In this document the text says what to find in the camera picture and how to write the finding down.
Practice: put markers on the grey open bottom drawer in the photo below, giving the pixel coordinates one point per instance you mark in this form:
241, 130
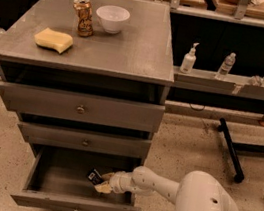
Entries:
58, 180

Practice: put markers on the white pump lotion bottle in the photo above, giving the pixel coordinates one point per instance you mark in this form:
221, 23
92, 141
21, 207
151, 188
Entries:
189, 60

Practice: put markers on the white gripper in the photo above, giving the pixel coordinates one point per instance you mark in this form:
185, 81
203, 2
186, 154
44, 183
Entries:
118, 181

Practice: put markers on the grey drawer cabinet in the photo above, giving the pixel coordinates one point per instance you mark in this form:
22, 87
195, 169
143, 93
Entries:
135, 64

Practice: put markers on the clear water bottle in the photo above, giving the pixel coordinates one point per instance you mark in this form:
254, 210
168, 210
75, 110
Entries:
226, 66

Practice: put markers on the grey top drawer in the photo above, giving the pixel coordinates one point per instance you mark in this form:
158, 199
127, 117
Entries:
81, 107

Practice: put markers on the black stand leg frame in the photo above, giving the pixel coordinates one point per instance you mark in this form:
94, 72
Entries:
235, 147

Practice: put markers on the grey middle drawer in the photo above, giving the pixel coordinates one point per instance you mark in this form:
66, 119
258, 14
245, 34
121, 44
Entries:
84, 140

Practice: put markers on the crushed orange drink can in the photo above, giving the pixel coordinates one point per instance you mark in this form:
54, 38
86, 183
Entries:
84, 12

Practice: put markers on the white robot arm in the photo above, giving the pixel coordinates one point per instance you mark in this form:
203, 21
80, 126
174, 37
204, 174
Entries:
197, 191

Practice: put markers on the crumpled clear plastic wrap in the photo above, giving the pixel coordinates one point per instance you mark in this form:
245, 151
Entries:
256, 80

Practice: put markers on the dark blue rxbar wrapper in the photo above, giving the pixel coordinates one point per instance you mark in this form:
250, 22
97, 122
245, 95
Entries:
95, 177

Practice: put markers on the yellow sponge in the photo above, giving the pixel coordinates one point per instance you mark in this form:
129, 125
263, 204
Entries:
54, 40

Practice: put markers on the white bowl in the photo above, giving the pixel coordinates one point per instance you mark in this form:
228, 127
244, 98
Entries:
112, 18

